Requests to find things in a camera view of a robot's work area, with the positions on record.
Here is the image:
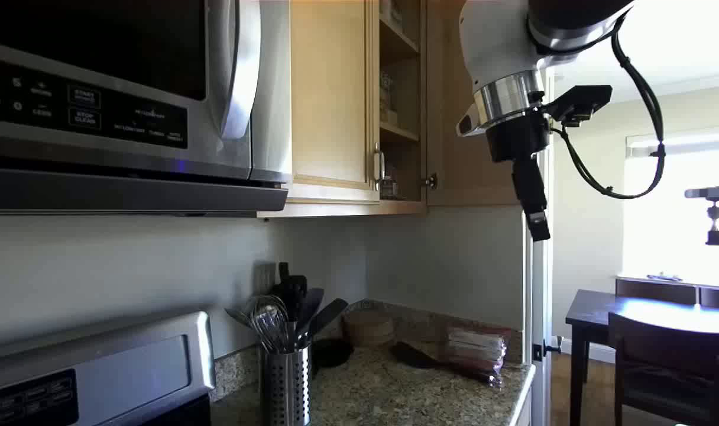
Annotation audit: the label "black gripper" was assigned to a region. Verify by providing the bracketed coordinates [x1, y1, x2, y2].
[486, 114, 551, 241]

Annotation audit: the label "wooden cabinet door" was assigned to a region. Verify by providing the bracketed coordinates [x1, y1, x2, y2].
[426, 0, 518, 208]

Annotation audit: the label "jars on cabinet shelf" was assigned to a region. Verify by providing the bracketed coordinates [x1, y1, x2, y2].
[381, 71, 400, 125]

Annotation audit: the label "dark rear dining chair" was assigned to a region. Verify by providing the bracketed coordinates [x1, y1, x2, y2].
[614, 278, 694, 305]

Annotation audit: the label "dark dining chair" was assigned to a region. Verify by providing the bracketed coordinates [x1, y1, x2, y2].
[614, 278, 694, 305]
[607, 316, 719, 426]

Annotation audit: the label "dark wooden dining table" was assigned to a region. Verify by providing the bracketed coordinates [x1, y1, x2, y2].
[564, 290, 719, 426]

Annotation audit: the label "bag of paper plates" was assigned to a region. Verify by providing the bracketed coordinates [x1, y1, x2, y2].
[443, 327, 506, 387]

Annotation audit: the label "round woven basket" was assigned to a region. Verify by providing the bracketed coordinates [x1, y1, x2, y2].
[342, 310, 395, 349]

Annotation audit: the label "dark front dining chair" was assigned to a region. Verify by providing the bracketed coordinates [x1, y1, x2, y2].
[607, 316, 719, 426]

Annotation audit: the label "black spatula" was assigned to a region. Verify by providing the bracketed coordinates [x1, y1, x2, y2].
[304, 299, 347, 342]

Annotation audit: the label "black kitchen spoon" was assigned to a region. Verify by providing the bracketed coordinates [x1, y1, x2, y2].
[269, 264, 308, 319]

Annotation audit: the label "perforated metal utensil holder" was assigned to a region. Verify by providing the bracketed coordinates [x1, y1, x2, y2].
[260, 349, 311, 426]

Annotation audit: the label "stainless steel microwave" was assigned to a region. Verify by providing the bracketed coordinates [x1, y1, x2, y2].
[0, 0, 290, 219]

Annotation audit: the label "stainless steel stove panel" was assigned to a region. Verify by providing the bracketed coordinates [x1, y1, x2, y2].
[0, 310, 212, 426]

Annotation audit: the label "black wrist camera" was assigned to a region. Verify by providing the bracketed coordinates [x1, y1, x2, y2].
[543, 85, 612, 127]

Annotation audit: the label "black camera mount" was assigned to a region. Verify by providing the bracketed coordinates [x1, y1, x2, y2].
[683, 187, 719, 247]

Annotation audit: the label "wooden wall cabinet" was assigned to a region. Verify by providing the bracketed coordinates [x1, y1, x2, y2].
[272, 0, 424, 219]

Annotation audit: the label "metal wire whisk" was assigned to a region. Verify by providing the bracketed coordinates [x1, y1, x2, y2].
[247, 295, 286, 353]

